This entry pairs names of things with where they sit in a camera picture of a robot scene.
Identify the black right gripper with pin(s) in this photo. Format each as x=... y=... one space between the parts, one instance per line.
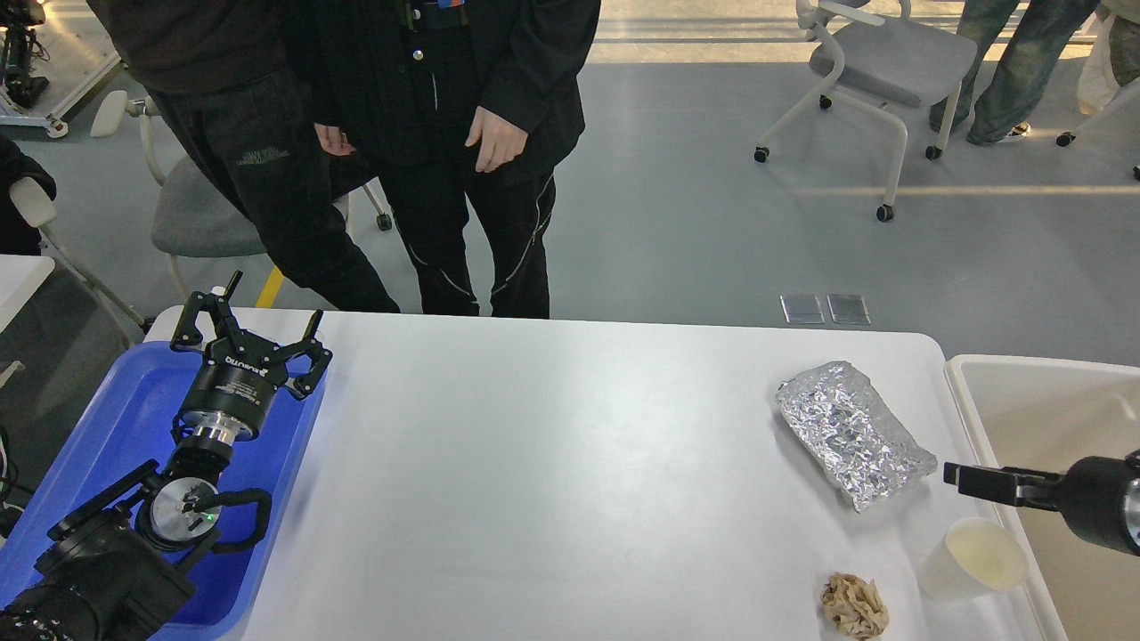
x=1097 y=497

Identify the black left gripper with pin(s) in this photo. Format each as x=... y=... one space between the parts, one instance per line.
x=233 y=390

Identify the white paper cup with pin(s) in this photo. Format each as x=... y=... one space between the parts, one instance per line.
x=975 y=557

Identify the robot base top left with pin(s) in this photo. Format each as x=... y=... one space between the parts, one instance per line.
x=54 y=54

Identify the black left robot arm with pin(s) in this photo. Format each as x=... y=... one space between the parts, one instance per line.
x=159 y=516

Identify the white plastic bin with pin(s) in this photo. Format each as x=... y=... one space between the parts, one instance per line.
x=1045 y=415

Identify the blue plastic tray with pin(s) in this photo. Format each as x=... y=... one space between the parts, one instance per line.
x=128 y=422

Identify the crumpled aluminium foil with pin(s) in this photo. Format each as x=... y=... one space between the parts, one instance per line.
x=861 y=446

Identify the crumpled brown paper ball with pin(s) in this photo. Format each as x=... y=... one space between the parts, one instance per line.
x=854 y=606

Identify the right floor outlet plate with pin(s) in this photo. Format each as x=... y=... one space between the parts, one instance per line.
x=849 y=309

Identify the floor outlet plate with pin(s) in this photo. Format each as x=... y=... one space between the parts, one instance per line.
x=802 y=309
x=849 y=309

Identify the white chair far left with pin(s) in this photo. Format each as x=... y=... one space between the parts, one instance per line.
x=37 y=210

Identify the left floor outlet plate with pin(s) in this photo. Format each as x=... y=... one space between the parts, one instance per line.
x=802 y=309

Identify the person in black hoodie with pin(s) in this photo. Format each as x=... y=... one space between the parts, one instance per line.
x=220 y=75

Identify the person in black coat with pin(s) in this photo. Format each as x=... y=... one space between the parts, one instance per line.
x=460 y=108

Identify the white chair far right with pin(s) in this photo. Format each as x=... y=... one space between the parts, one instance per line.
x=1108 y=81

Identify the person in grey jeans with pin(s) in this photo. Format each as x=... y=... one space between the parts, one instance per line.
x=1024 y=69

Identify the grey white chair right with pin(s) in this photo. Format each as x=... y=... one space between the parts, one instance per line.
x=869 y=61

